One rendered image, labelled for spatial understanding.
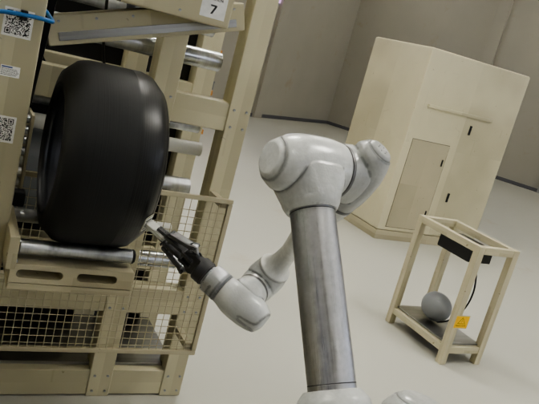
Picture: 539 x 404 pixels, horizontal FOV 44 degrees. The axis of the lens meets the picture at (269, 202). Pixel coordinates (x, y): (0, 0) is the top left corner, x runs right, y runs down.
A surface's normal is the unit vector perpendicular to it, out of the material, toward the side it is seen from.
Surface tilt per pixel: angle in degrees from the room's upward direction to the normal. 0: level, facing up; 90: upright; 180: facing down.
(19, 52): 90
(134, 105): 43
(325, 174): 59
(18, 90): 90
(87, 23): 90
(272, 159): 82
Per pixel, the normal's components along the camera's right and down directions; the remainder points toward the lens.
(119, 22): 0.40, 0.32
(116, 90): 0.44, -0.58
